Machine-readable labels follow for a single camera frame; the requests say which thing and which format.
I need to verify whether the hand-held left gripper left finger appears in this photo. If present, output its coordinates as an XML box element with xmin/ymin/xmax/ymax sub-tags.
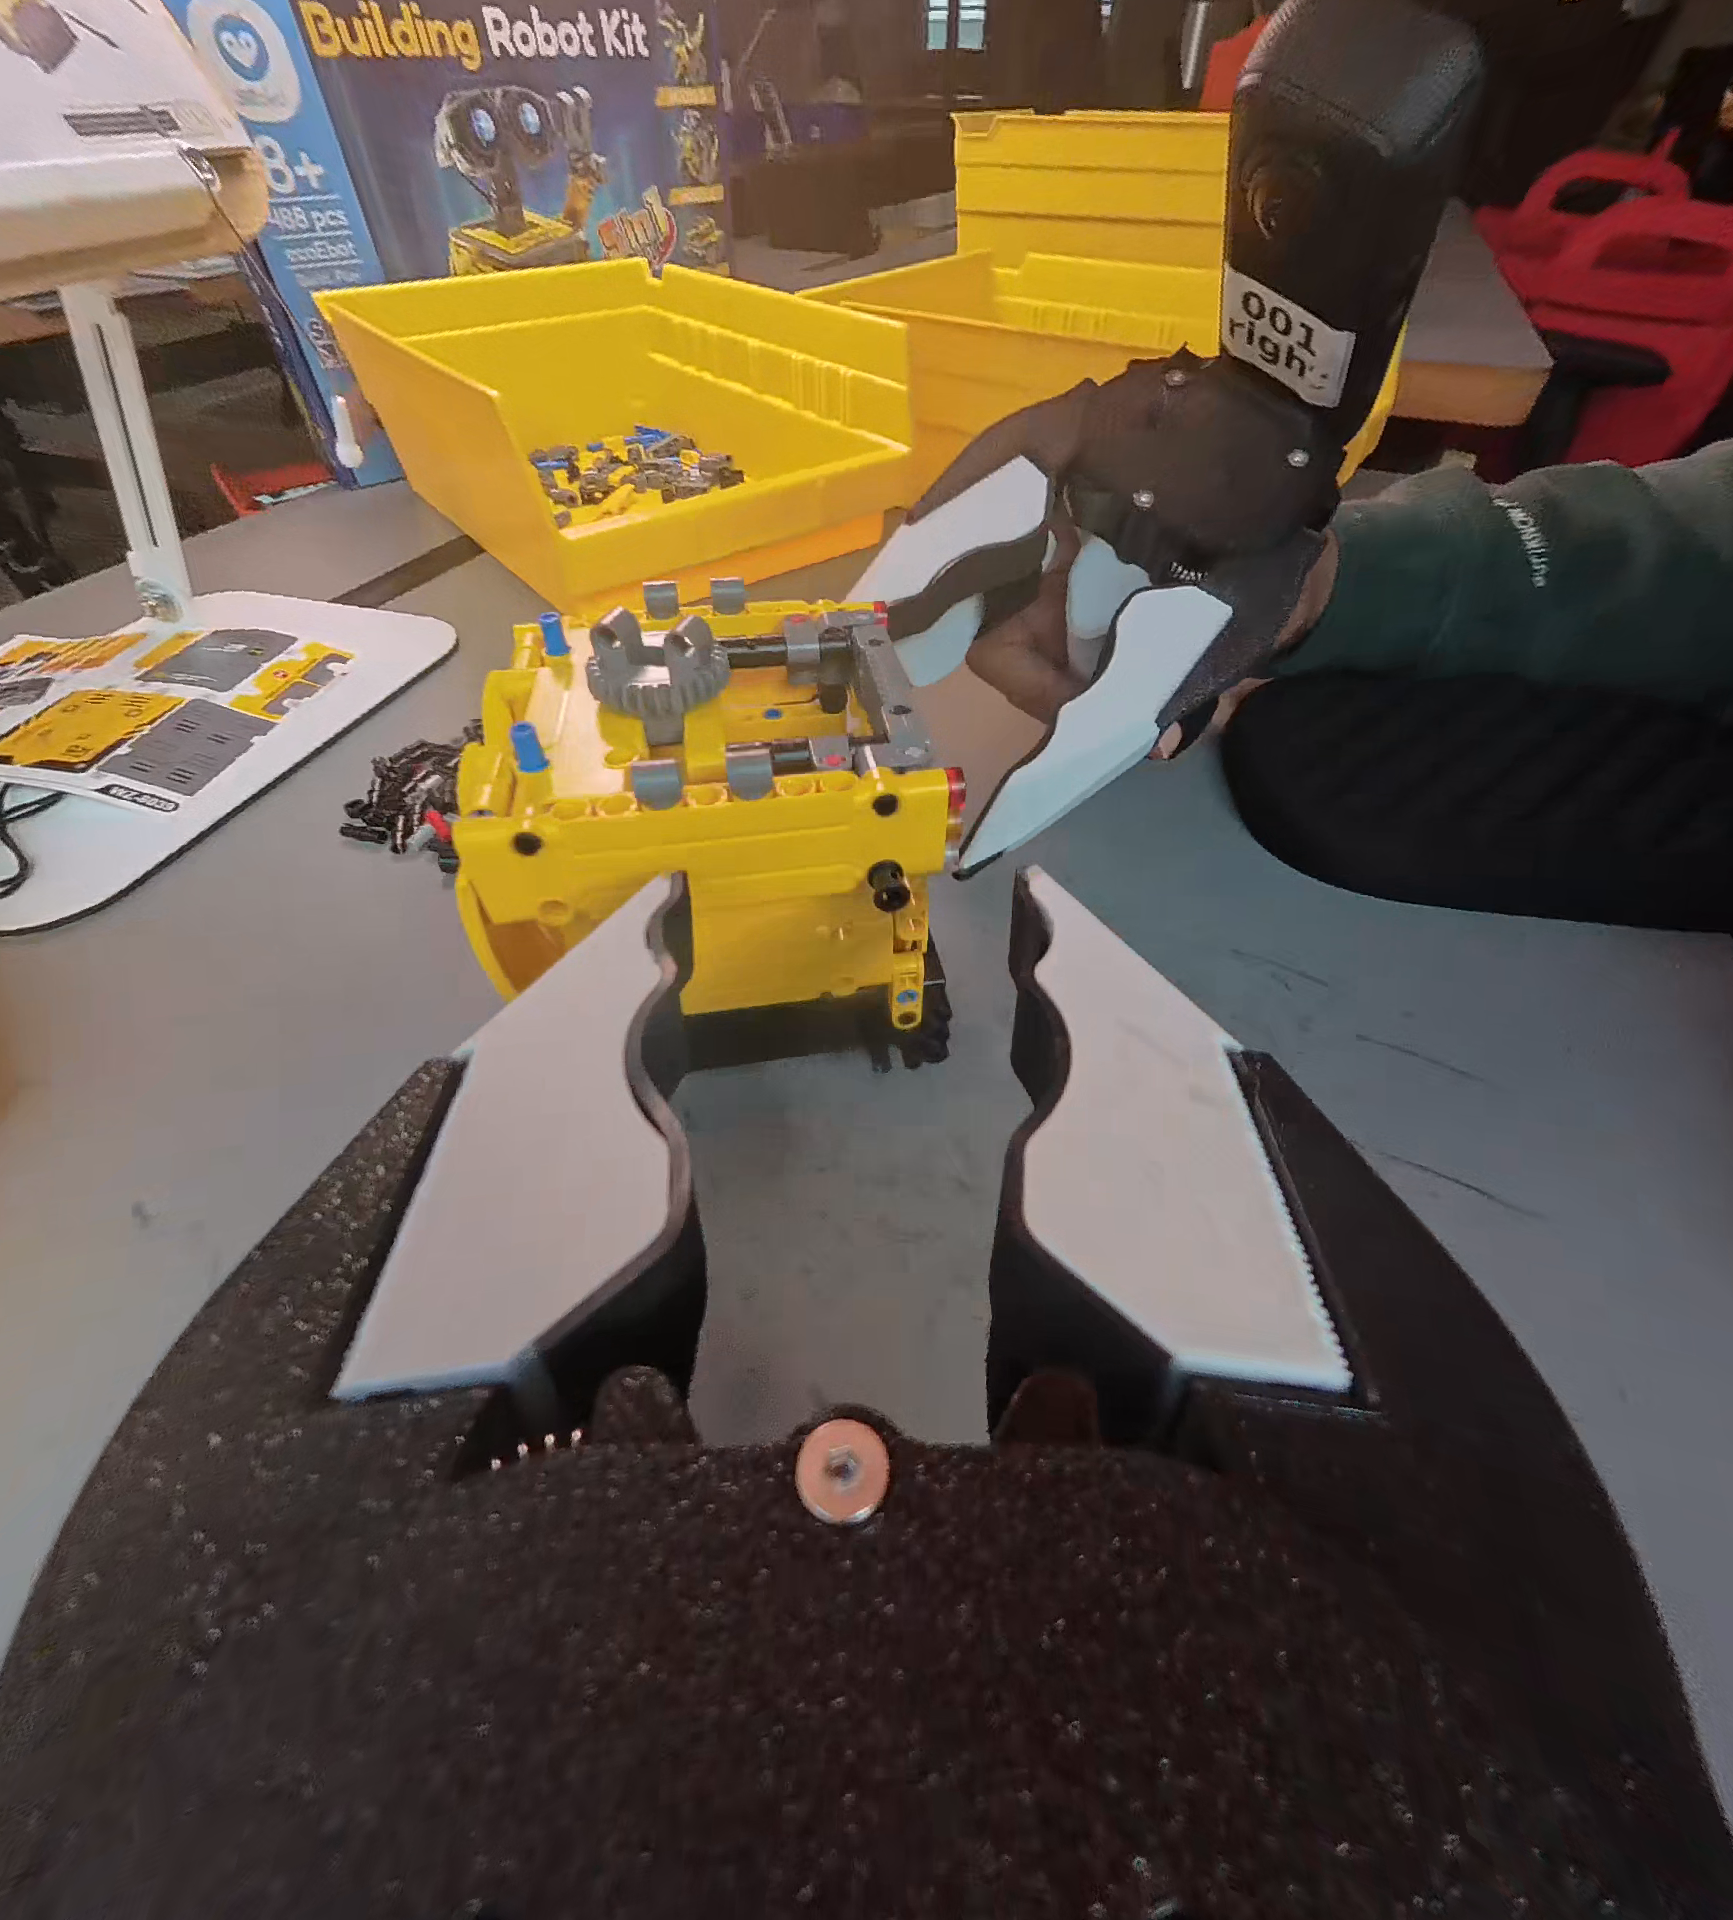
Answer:
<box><xmin>331</xmin><ymin>873</ymin><xmax>710</xmax><ymax>1405</ymax></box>

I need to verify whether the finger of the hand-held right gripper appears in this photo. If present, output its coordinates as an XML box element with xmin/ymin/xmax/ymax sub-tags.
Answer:
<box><xmin>843</xmin><ymin>455</ymin><xmax>1071</xmax><ymax>684</ymax></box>
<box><xmin>952</xmin><ymin>532</ymin><xmax>1239</xmax><ymax>883</ymax></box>

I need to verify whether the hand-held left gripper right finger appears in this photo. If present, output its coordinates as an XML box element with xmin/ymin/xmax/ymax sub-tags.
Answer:
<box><xmin>987</xmin><ymin>866</ymin><xmax>1361</xmax><ymax>1430</ymax></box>

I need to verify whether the yellow lego vehicle model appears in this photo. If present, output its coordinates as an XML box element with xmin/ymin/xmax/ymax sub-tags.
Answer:
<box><xmin>451</xmin><ymin>576</ymin><xmax>976</xmax><ymax>1074</ymax></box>

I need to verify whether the pile of small lego pins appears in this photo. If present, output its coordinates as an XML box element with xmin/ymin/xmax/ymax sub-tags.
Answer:
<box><xmin>340</xmin><ymin>721</ymin><xmax>485</xmax><ymax>865</ymax></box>

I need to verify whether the lego instruction booklet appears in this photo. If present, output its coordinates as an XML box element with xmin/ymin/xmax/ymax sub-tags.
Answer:
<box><xmin>0</xmin><ymin>0</ymin><xmax>260</xmax><ymax>199</ymax></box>

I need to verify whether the person's right forearm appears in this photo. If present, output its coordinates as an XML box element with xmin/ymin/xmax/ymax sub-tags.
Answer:
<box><xmin>1262</xmin><ymin>413</ymin><xmax>1733</xmax><ymax>783</ymax></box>

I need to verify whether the heap of mixed lego parts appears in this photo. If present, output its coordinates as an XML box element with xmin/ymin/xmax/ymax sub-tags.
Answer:
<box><xmin>529</xmin><ymin>426</ymin><xmax>748</xmax><ymax>529</ymax></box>

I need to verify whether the lego sticker sheet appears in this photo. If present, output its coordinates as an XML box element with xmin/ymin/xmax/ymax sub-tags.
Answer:
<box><xmin>0</xmin><ymin>626</ymin><xmax>358</xmax><ymax>821</ymax></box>

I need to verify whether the lego set box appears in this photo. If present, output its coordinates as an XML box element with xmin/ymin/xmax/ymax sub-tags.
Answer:
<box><xmin>160</xmin><ymin>0</ymin><xmax>732</xmax><ymax>490</ymax></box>

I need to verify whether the red plastic carrier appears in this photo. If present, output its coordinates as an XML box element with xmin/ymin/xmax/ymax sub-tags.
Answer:
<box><xmin>1526</xmin><ymin>224</ymin><xmax>1733</xmax><ymax>431</ymax></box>
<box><xmin>1473</xmin><ymin>142</ymin><xmax>1731</xmax><ymax>303</ymax></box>

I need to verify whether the white flat board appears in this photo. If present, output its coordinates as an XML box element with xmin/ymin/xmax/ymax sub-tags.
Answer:
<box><xmin>0</xmin><ymin>592</ymin><xmax>461</xmax><ymax>936</ymax></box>

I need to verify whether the red printed box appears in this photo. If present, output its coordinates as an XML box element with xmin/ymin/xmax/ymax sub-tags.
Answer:
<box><xmin>212</xmin><ymin>464</ymin><xmax>335</xmax><ymax>521</ymax></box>

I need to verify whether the white cable plug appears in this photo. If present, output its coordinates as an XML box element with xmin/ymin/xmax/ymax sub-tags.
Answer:
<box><xmin>197</xmin><ymin>151</ymin><xmax>365</xmax><ymax>474</ymax></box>

